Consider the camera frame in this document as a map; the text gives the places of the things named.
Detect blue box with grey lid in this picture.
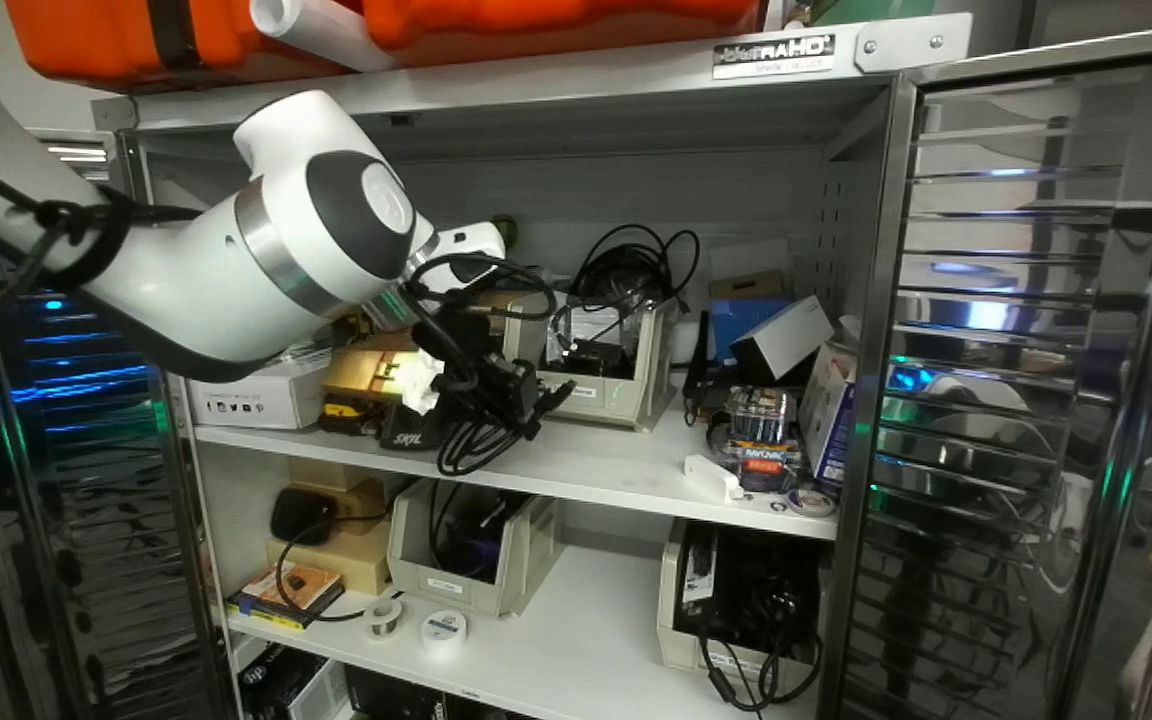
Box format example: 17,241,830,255
702,295,830,385

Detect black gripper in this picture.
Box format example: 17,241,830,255
407,292,573,437

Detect black cable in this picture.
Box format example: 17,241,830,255
430,385,556,480

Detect white flat device box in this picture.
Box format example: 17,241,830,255
189,352,327,430

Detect black cables behind bin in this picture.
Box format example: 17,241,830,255
565,221,702,312

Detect white lower shelf bin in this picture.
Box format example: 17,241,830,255
386,480,565,617

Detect white metal shelf unit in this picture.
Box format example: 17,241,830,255
86,13,975,720

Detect white paper roll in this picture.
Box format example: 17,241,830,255
248,0,390,70

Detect metal rack cabinet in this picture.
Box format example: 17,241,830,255
819,28,1152,720

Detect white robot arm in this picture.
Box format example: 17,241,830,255
0,88,505,385

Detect orange bag on top shelf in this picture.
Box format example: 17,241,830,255
4,0,764,88

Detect white bin on middle shelf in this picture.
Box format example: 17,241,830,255
521,299,673,429

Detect yellow black power drill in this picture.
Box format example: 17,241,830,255
319,333,445,447

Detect white bin lower right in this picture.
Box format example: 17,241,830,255
656,518,819,678

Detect small orange book box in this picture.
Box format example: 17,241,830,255
231,564,343,627

